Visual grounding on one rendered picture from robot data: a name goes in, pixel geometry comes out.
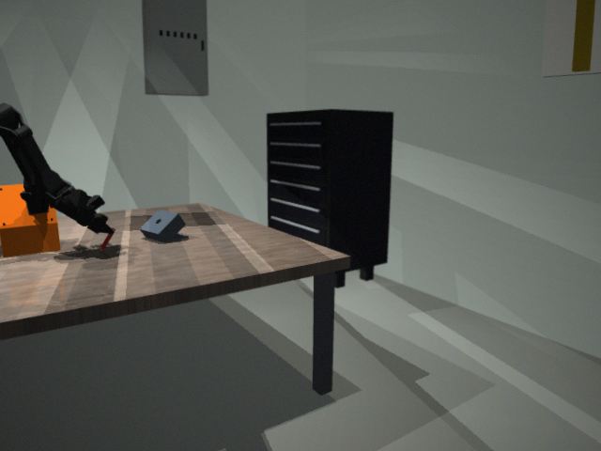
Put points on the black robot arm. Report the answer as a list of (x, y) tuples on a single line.
[(42, 186)]

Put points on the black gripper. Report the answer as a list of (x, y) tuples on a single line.
[(96, 223)]

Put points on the dark red peg with grey band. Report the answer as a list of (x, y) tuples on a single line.
[(107, 240)]

